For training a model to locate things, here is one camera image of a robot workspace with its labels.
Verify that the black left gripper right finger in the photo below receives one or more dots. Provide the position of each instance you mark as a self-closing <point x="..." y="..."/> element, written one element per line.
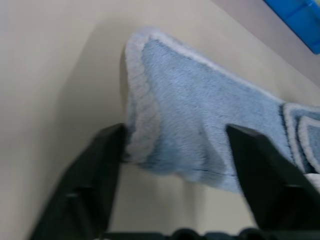
<point x="275" y="187"/>

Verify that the blue plastic bin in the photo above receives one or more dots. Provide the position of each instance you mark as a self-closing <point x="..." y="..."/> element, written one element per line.
<point x="298" y="18"/>

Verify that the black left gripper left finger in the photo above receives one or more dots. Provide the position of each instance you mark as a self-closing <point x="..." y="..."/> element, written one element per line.
<point x="85" y="190"/>

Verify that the light blue terry towel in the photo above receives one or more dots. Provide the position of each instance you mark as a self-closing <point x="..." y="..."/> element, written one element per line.
<point x="200" y="112"/>

